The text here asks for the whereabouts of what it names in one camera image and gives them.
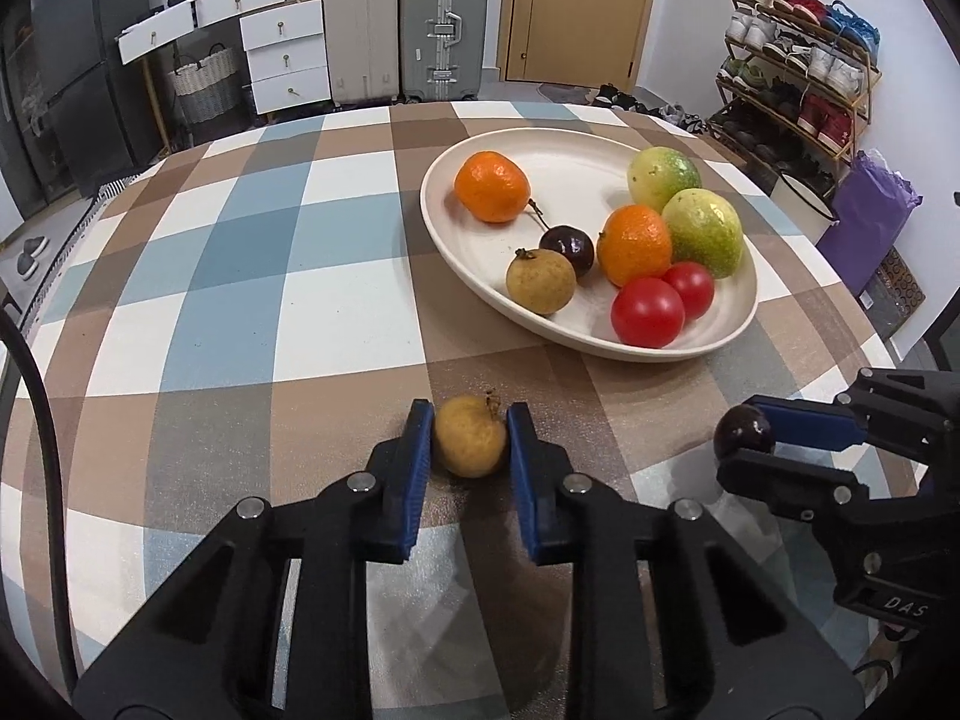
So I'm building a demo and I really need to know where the large red tomato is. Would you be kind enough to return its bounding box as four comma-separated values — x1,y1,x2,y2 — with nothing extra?
610,277,686,350

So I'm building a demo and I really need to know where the beige suitcase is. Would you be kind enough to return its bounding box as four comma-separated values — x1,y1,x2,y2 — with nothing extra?
321,0,401,106

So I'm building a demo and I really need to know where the yellow green passion fruit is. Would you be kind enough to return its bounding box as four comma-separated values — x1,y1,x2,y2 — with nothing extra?
627,146,703,215
662,189,745,280

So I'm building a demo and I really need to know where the brown doormat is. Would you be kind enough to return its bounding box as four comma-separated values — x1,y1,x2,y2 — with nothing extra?
855,247,927,338

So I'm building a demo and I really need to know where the striped rug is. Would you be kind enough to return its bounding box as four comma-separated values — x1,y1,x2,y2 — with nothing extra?
90,171,145,205

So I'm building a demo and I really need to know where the white enamel bucket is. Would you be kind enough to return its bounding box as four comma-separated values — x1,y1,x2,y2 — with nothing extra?
769,171,839,245

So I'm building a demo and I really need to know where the cream round plate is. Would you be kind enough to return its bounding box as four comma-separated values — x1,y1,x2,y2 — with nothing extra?
419,127,758,362

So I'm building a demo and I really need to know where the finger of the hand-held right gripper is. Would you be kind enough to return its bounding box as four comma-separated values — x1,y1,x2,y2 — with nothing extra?
716,447,895,527
750,367,960,460

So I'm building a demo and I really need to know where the thin black cable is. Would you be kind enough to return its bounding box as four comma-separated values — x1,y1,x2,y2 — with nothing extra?
851,656,905,695

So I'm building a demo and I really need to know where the wooden door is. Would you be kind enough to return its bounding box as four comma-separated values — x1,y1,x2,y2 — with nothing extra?
496,0,665,85

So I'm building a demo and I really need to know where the thick black cable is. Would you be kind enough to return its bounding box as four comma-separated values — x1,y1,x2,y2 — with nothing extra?
0,307,80,683

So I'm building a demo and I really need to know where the small orange mandarin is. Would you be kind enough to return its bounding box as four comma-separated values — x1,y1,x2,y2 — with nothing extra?
598,205,674,288

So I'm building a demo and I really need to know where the black refrigerator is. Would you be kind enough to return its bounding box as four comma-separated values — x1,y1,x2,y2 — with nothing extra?
30,0,162,200

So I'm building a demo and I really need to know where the wooden shoe rack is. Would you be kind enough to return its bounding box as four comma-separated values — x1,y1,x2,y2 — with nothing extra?
709,0,882,196

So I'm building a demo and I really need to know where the small red tomato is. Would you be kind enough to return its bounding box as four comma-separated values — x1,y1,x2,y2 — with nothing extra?
664,262,716,320

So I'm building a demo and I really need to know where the purple bag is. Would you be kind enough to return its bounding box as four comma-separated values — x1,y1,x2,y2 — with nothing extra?
816,150,923,297

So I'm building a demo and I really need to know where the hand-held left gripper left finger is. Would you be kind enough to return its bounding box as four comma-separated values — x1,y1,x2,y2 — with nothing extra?
71,400,437,720

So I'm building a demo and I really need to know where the tan longan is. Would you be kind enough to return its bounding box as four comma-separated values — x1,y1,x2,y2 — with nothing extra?
433,390,509,479
505,247,577,317

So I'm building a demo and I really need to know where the white desk with drawers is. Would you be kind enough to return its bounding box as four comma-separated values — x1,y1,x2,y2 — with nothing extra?
118,0,331,117

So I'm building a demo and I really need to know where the dark stemless cherry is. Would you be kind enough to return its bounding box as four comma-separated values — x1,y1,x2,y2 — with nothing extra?
713,404,775,461

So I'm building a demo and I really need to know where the dark glass cabinet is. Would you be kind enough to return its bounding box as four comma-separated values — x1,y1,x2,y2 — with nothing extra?
0,0,53,207

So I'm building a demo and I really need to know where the pile of dark floor shoes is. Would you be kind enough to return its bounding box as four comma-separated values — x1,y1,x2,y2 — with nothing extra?
589,84,706,132

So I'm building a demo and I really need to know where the pair of grey slippers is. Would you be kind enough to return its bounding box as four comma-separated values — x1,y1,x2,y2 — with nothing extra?
15,236,50,278

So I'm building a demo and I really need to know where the grey woven basket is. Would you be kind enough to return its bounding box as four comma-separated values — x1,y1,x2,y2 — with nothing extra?
166,45,242,125

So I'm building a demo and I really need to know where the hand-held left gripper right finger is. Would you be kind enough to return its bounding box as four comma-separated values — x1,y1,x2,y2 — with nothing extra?
507,402,867,720

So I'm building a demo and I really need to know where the dark cherry with stem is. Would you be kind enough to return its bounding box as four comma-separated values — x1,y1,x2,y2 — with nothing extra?
527,199,596,278

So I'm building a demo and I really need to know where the large orange mandarin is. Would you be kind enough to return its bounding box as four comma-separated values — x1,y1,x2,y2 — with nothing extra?
454,151,532,224

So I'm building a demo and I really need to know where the silver suitcase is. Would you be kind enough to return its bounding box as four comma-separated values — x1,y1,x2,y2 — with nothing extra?
400,0,491,102

